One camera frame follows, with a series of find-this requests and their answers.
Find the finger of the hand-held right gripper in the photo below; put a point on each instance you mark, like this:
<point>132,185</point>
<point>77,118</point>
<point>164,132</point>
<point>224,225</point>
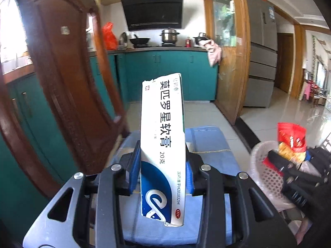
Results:
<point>287,164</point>
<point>297,195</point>

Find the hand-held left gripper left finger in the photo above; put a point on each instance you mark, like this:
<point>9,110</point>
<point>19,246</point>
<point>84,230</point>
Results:
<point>135,170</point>

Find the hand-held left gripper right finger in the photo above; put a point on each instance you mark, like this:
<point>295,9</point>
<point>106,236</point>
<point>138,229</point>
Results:
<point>190,175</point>

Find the white plastic mesh waste basket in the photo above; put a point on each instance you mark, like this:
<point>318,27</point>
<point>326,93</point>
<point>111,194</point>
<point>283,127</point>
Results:
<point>269,175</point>

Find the red snack packet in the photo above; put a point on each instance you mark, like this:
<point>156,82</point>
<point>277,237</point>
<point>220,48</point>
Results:
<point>291,137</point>

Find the white ointment box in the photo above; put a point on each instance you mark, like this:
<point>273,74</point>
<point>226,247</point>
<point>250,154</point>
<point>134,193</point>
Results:
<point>160,139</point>

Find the blue cloth cover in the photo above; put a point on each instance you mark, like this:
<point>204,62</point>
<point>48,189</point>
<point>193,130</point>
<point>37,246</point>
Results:
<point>206,165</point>

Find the red wooden chairs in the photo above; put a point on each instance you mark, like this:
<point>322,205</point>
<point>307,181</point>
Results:
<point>314,93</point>

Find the brown wooden door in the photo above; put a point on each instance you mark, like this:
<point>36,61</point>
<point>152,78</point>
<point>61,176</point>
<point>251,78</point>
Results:
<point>284,64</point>

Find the carved brown wooden chair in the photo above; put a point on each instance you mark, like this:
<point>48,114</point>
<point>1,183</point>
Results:
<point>72,82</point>

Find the grey refrigerator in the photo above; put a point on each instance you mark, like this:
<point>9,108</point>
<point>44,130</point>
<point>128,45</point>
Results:
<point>261,56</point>

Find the green garland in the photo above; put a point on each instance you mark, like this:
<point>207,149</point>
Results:
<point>314,56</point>

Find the wooden framed glass door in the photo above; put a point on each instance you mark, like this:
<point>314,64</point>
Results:
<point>227,56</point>

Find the pink cloth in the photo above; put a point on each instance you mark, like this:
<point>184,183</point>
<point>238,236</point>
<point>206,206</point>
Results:
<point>213,54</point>

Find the black wok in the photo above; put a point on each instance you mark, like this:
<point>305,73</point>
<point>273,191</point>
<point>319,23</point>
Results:
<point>139,41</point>

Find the steel pan lid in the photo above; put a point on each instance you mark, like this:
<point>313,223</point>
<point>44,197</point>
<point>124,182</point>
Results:
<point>122,40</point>

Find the red bottle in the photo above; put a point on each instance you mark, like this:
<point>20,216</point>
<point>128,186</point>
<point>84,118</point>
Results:
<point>188,42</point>

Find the red plastic bag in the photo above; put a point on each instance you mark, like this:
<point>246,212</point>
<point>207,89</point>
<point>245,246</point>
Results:
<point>110,37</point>

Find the small steel pot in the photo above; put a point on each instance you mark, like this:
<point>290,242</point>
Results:
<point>200,39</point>

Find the large steel pot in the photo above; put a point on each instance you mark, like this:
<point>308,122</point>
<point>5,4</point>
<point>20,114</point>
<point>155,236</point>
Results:
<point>169,36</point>

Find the black range hood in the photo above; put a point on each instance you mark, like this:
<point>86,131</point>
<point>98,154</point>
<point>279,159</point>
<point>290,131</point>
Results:
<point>152,10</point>

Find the window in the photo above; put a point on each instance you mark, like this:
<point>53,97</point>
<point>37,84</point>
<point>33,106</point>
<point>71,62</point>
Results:
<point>11,31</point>

